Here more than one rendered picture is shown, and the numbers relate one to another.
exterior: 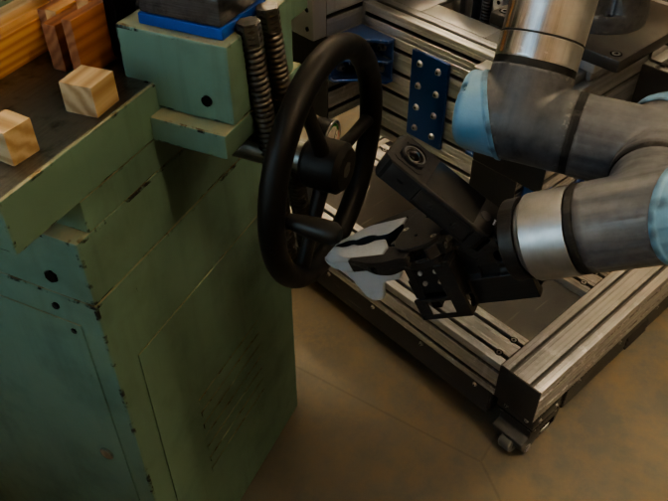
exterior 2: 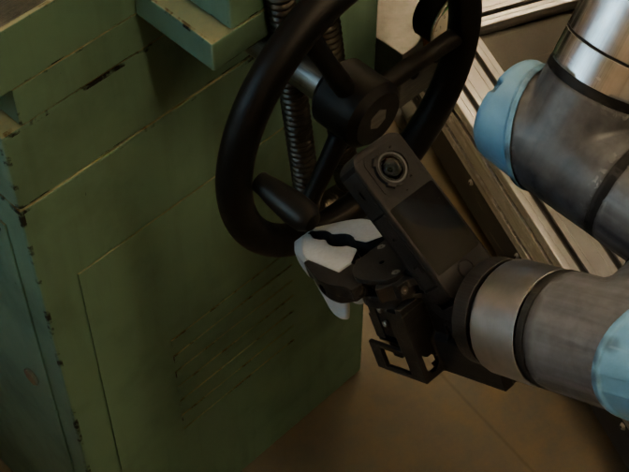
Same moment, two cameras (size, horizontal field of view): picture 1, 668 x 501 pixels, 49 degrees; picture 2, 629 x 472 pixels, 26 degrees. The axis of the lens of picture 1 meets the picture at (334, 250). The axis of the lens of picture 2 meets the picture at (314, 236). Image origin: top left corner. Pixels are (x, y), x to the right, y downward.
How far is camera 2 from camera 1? 0.38 m
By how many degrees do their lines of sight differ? 17
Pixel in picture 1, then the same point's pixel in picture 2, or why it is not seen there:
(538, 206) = (504, 287)
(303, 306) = not seen: hidden behind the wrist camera
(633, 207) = (586, 336)
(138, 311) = (85, 221)
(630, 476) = not seen: outside the picture
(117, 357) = (46, 273)
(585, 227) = (536, 337)
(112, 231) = (57, 124)
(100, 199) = (43, 86)
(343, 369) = not seen: hidden behind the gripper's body
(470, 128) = (489, 143)
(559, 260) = (506, 363)
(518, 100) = (549, 130)
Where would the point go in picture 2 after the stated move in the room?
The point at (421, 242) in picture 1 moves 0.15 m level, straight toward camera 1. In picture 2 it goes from (378, 276) to (262, 448)
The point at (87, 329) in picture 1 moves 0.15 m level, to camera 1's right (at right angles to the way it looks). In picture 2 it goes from (12, 231) to (169, 280)
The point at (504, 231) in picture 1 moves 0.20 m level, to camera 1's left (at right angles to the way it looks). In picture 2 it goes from (461, 302) to (170, 214)
